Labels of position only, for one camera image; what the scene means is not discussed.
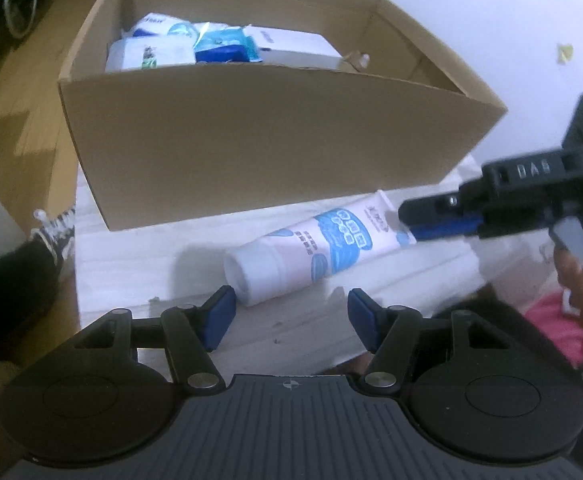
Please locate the pink cloth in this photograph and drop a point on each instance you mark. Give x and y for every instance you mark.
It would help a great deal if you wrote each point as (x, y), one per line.
(559, 325)

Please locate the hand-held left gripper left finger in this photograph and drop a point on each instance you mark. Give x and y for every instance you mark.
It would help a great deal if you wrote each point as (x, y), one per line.
(219, 317)

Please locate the white blue-printed tube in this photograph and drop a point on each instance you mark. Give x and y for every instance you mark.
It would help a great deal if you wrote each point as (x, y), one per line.
(316, 245)

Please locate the blue white tissue pack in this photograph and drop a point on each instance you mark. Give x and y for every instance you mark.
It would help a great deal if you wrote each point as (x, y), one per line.
(164, 27)

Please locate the person's leg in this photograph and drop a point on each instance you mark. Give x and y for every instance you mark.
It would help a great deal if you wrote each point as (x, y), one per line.
(6, 305)

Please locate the large cardboard box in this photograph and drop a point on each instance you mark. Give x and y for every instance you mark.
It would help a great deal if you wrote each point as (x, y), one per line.
(251, 160)

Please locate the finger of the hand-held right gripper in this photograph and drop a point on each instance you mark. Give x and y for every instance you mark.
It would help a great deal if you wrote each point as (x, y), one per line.
(446, 227)
(431, 207)

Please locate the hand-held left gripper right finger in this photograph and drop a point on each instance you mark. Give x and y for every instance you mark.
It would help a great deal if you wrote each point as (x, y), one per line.
(364, 321)

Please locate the yellow wall sticker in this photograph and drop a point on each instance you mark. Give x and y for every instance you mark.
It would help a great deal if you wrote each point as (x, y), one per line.
(565, 54)

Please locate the white rectangular box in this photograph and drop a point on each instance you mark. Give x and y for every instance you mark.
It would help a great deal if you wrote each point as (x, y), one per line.
(296, 47)

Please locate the teal wet wipes pack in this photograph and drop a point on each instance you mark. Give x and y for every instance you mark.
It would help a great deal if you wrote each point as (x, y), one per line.
(226, 42)

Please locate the black white sneaker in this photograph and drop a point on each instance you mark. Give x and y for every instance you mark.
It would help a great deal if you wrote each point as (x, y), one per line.
(56, 232)

